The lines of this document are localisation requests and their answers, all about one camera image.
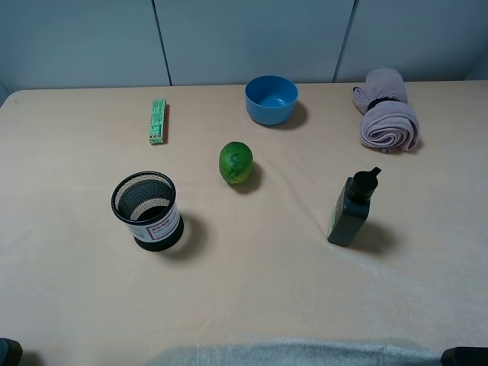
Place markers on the rolled pink towel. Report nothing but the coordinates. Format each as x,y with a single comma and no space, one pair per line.
388,121

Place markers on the black mesh pen holder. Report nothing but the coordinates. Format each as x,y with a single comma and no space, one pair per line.
146,203

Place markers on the dark green pump bottle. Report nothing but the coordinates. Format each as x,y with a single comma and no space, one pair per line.
352,207

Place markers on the green rectangular box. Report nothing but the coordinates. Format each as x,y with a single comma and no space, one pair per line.
158,122

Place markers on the blue plastic bowl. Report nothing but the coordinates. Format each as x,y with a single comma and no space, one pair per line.
270,99

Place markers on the green lime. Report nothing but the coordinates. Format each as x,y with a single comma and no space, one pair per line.
235,162

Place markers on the black base corner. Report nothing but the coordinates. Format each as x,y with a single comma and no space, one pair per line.
10,352
465,356

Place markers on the black base corner left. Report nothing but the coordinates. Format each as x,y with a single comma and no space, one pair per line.
10,352

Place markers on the black base corner right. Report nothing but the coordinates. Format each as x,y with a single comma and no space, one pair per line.
465,356

